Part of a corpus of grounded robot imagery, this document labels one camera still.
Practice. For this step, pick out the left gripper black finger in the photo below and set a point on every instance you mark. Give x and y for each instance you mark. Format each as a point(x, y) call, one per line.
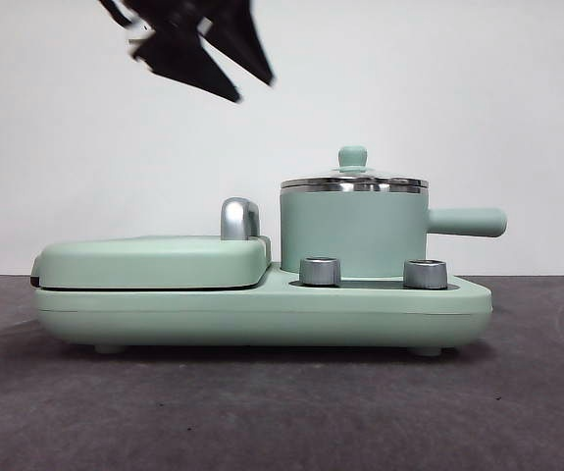
point(242, 34)
point(183, 59)

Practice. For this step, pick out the glass lid with green knob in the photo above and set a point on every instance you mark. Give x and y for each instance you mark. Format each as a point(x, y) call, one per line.
point(353, 156)

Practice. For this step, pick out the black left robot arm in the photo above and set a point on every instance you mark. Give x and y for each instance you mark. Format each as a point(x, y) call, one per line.
point(173, 7)

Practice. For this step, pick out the green griddle cover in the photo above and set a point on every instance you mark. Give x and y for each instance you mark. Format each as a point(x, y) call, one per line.
point(154, 262)

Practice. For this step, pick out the silver control knob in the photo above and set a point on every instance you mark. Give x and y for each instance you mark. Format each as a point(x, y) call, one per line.
point(319, 271)
point(425, 274)

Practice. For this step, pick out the green breakfast machine base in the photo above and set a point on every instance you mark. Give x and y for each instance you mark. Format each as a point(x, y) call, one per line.
point(164, 314)

